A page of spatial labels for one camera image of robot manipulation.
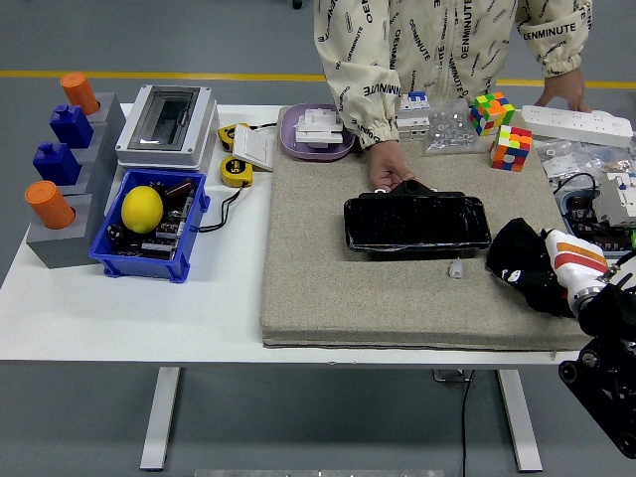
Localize person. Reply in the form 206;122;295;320
312;0;595;108

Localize white power strip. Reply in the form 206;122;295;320
521;104;635;148

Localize yellow tape measure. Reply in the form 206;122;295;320
198;155;254;234
217;121;279;153

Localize grey stepped block holder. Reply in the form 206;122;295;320
25;91;125;270

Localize white table leg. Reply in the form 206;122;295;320
139;366;181;471
496;370;544;473

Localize grey electrical enclosure box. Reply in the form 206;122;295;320
114;83;221;170

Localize clear bag of washers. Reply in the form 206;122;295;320
536;139;610;183

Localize grey-brown mat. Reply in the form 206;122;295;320
258;104;595;353

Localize white wall switch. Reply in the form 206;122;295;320
232;123;276;174

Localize black cable loop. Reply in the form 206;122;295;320
552;172;600;200

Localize blue block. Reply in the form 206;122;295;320
49;103;94;149
32;141;82;187

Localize person's left hand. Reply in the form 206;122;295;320
535;67;593;113

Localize grey-blue tray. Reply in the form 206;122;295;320
559;191;636;259

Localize clear bag of nuts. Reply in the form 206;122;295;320
419;101;482;158

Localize blue plastic bin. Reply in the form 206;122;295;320
87;168;212;284

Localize black glossy panel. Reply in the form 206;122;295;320
343;179;492;261

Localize black cable under table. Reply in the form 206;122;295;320
431;368;476;477

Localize purple tray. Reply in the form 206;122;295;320
277;102;357;162

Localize person's right hand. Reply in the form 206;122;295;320
368;139;416;190

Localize clear bag of small parts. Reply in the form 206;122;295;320
588;148;636;176

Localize yellow lemon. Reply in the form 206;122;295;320
120;186;165;235

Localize white plastic parts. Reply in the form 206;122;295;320
293;106;346;152

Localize white blue circuit breaker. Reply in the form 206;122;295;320
396;90;431;143

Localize brown cylindrical capacitor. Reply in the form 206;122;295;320
166;178;195;203

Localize multicoloured puzzle cube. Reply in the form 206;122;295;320
469;91;517;137
489;124;534;173

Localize orange cylinder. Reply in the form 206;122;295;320
60;72;100;116
24;180;77;231

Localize black rag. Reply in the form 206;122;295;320
485;217;577;319

